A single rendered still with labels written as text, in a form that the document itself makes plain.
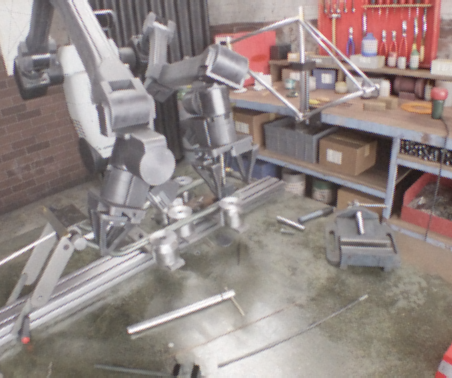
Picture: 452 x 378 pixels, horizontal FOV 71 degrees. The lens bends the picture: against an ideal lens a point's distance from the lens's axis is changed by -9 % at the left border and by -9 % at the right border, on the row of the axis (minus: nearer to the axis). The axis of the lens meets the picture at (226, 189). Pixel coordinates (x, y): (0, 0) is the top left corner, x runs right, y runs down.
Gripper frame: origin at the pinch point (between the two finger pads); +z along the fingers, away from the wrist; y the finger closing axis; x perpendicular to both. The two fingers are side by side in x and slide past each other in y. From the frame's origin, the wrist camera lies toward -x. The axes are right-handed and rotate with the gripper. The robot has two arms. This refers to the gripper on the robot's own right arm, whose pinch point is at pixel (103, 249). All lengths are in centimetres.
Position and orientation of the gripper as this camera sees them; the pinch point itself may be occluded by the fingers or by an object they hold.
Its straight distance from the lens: 62.4
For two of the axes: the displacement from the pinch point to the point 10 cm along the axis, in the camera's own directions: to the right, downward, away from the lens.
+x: -6.8, -1.4, -7.2
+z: -3.0, 9.5, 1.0
